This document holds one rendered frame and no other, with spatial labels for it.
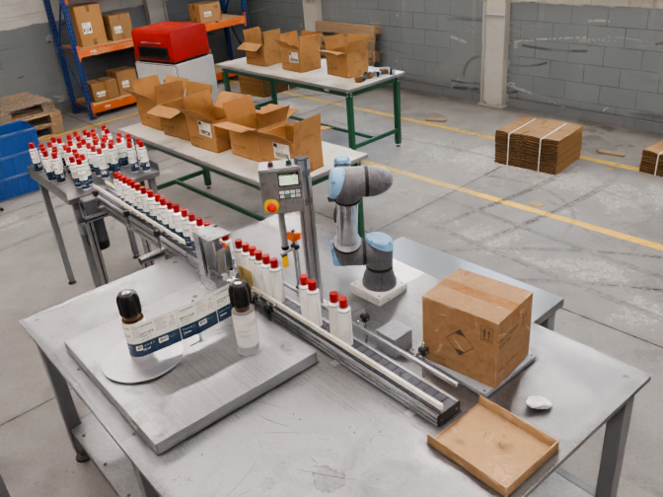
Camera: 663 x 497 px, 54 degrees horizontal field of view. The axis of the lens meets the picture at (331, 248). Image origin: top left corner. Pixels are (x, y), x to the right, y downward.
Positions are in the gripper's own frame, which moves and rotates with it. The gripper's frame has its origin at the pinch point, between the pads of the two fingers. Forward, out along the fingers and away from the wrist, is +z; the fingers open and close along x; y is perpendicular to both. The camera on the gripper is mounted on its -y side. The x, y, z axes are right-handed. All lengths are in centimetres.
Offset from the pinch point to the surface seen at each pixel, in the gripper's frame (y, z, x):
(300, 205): 19, -31, -40
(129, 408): 24, 12, -127
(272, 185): 13, -41, -48
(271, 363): 41, 12, -79
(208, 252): -20, -6, -62
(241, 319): 31, -5, -82
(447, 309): 89, -10, -36
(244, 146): -169, 13, 65
